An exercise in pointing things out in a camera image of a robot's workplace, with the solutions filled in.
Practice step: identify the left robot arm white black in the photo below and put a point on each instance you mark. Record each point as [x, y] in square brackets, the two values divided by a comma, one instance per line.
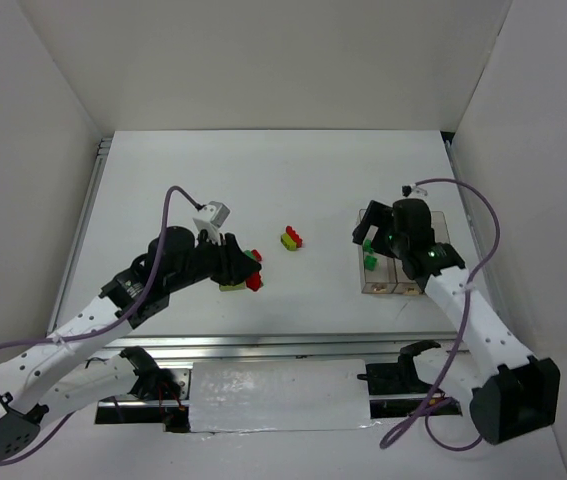
[59, 374]

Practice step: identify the clear container left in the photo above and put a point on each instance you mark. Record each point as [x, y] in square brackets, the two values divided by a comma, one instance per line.
[377, 282]

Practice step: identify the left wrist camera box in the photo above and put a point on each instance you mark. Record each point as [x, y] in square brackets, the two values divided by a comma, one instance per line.
[211, 217]

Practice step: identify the red curved lego with lime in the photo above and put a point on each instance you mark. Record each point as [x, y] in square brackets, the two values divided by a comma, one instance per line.
[290, 239]

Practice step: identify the white foam cover panel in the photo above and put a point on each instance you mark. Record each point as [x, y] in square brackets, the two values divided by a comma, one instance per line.
[295, 395]

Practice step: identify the clear container right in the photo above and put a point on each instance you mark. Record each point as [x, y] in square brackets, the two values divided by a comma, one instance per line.
[440, 227]

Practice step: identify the clear container middle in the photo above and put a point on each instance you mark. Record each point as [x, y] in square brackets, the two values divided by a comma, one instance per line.
[403, 280]

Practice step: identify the lime green lego brick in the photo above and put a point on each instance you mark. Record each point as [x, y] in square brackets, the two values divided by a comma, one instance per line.
[235, 287]

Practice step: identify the green lego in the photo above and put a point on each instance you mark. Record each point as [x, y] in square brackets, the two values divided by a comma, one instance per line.
[370, 262]
[253, 254]

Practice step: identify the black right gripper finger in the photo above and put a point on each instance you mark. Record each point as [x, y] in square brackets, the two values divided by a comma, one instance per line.
[376, 232]
[377, 213]

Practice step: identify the small green lego cube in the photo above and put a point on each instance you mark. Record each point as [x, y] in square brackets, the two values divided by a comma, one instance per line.
[367, 247]

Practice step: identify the clear container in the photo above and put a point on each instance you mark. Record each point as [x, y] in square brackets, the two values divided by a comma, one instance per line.
[403, 280]
[377, 282]
[440, 227]

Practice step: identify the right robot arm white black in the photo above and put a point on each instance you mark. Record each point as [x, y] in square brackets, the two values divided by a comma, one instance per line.
[497, 381]

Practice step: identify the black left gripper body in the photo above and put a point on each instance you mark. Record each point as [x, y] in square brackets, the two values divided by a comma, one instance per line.
[224, 257]

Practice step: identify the red long lego brick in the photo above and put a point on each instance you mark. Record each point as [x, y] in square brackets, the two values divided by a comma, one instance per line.
[254, 282]

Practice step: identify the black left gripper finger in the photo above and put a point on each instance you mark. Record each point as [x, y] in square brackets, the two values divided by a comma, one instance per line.
[232, 277]
[238, 258]

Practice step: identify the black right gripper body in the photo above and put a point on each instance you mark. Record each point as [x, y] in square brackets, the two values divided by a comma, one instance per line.
[385, 225]

